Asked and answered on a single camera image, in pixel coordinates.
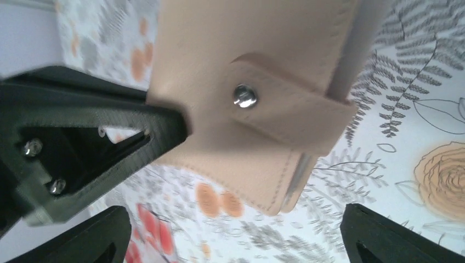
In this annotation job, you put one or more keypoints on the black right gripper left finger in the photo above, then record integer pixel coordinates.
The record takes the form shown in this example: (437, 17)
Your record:
(102, 238)

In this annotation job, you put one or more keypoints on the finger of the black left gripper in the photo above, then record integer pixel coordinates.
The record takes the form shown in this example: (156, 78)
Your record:
(68, 138)

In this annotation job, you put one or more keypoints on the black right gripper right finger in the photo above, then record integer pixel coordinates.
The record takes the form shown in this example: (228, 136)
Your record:
(371, 237)

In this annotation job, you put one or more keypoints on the floral patterned table mat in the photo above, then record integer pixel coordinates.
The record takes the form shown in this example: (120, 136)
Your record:
(401, 155)

